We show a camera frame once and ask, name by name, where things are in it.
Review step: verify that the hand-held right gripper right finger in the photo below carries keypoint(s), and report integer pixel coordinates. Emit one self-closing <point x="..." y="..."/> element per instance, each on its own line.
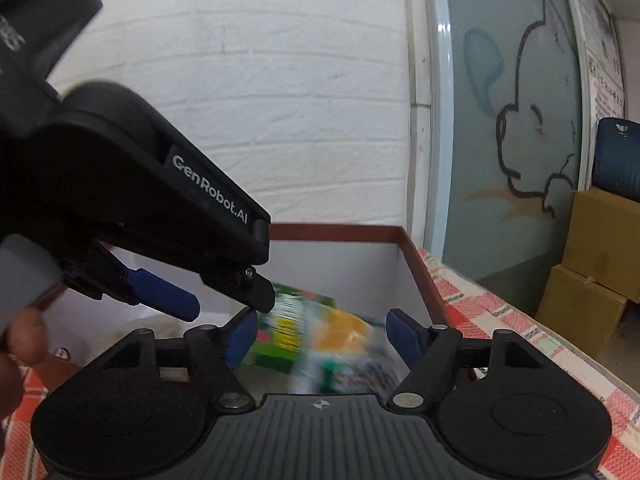
<point x="402" y="335"/>

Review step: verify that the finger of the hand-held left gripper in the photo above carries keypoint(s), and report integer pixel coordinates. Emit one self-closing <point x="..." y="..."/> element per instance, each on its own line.
<point x="257" y="295"/>
<point x="165" y="296"/>

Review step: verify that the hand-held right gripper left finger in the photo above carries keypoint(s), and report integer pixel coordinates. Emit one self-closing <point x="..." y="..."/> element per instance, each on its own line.
<point x="241" y="332"/>

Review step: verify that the small green carton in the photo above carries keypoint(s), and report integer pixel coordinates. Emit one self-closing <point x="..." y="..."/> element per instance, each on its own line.
<point x="300" y="325"/>

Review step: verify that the brown cardboard box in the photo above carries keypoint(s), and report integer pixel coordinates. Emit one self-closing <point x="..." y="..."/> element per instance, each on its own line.
<point x="340" y="270"/>

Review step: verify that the person's left hand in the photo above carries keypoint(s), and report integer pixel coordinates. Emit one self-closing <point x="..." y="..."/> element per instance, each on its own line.
<point x="25" y="340"/>

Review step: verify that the plaid tablecloth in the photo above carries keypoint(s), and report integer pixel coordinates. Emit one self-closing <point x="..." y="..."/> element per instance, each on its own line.
<point x="500" y="322"/>

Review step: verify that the plain cardboard carton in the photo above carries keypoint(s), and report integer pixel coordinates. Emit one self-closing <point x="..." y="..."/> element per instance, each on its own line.
<point x="605" y="240"/>
<point x="580" y="310"/>

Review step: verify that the glass door with cartoon drawing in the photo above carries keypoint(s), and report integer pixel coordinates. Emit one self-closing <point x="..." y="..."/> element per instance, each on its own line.
<point x="510" y="110"/>

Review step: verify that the dark blue plastic bin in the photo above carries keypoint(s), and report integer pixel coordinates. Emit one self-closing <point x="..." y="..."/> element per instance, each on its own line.
<point x="617" y="155"/>

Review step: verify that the white wall notice board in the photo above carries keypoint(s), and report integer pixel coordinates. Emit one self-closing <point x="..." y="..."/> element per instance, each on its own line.
<point x="597" y="45"/>

